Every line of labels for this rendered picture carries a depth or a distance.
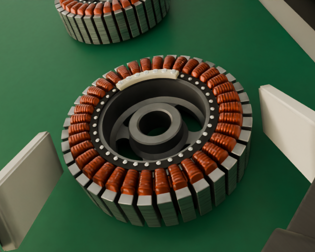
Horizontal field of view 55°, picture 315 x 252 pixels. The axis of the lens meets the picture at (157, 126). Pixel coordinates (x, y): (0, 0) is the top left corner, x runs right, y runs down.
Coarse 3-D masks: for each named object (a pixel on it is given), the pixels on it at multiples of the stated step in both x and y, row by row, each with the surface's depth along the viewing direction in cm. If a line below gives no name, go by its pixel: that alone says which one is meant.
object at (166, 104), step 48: (96, 96) 19; (144, 96) 21; (192, 96) 19; (240, 96) 17; (96, 144) 17; (144, 144) 17; (192, 144) 16; (240, 144) 15; (96, 192) 15; (144, 192) 14; (192, 192) 15
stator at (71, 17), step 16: (64, 0) 29; (80, 0) 28; (96, 0) 33; (112, 0) 27; (128, 0) 27; (144, 0) 27; (160, 0) 28; (64, 16) 28; (80, 16) 27; (96, 16) 26; (112, 16) 27; (128, 16) 27; (144, 16) 27; (160, 16) 29; (80, 32) 29; (96, 32) 28; (112, 32) 27; (128, 32) 29
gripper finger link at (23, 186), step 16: (32, 144) 17; (48, 144) 18; (16, 160) 15; (32, 160) 16; (48, 160) 18; (0, 176) 13; (16, 176) 14; (32, 176) 16; (48, 176) 17; (0, 192) 13; (16, 192) 14; (32, 192) 15; (48, 192) 17; (0, 208) 13; (16, 208) 14; (32, 208) 15; (0, 224) 13; (16, 224) 13; (0, 240) 13; (16, 240) 13
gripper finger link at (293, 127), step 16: (272, 96) 16; (288, 96) 15; (272, 112) 16; (288, 112) 14; (304, 112) 13; (272, 128) 17; (288, 128) 14; (304, 128) 12; (288, 144) 15; (304, 144) 13; (304, 160) 13
